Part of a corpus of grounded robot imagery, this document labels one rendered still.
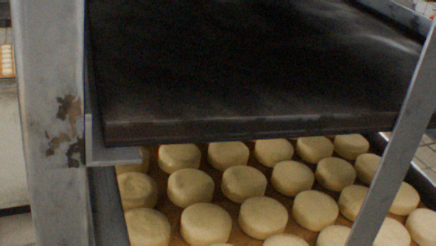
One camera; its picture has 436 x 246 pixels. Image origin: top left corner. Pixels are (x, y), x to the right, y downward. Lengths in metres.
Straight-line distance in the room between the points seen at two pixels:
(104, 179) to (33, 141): 0.15
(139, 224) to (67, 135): 0.21
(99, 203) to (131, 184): 0.13
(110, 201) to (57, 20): 0.18
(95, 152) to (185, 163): 0.28
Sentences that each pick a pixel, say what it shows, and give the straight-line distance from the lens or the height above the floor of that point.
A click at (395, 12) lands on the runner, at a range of 0.63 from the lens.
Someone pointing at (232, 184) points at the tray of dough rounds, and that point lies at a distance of 0.47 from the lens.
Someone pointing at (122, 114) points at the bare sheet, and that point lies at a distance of 0.25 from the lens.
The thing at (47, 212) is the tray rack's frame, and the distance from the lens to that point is 0.23.
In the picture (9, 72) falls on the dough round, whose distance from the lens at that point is 2.13.
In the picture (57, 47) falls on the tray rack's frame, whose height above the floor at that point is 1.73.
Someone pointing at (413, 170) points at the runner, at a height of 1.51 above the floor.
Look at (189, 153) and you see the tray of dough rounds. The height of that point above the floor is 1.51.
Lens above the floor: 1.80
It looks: 30 degrees down
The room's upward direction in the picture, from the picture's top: 9 degrees clockwise
